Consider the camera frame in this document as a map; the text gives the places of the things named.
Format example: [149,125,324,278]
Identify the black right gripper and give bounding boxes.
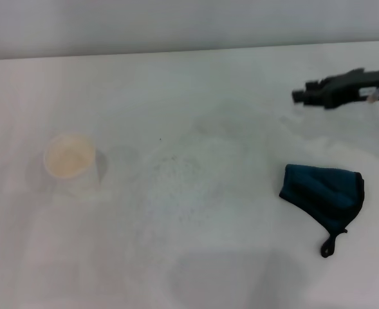
[291,67,379,110]

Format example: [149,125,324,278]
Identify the blue rag with black trim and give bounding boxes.
[278,163,366,259]

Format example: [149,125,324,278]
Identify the white paper cup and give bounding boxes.
[43,133,108,198]

